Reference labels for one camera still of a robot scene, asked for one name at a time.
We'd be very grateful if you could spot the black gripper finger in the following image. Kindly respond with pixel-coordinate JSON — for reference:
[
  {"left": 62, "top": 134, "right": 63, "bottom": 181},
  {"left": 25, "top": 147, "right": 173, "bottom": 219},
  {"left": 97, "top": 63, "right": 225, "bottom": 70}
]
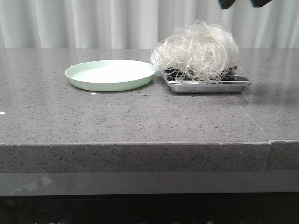
[
  {"left": 251, "top": 0, "right": 272, "bottom": 7},
  {"left": 218, "top": 0, "right": 236, "bottom": 9}
]

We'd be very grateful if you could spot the white vermicelli noodle bundle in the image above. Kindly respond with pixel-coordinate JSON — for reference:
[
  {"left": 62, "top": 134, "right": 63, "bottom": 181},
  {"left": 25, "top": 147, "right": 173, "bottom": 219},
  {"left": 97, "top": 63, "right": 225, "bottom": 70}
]
[{"left": 149, "top": 20, "right": 239, "bottom": 83}]

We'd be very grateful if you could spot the silver black kitchen scale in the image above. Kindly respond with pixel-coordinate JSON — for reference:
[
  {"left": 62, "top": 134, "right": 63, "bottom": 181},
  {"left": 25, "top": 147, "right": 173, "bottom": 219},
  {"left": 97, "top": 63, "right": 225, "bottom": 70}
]
[{"left": 163, "top": 66, "right": 251, "bottom": 94}]

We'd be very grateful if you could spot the light green round plate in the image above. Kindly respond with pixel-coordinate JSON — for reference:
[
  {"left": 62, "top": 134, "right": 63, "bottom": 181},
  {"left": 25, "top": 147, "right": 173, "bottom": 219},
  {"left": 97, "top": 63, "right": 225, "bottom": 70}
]
[{"left": 65, "top": 59, "right": 155, "bottom": 92}]

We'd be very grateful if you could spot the white pleated curtain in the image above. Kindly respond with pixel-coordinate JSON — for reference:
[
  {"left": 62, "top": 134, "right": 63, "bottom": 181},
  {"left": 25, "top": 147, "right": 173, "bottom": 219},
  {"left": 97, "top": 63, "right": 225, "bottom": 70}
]
[{"left": 0, "top": 0, "right": 299, "bottom": 49}]

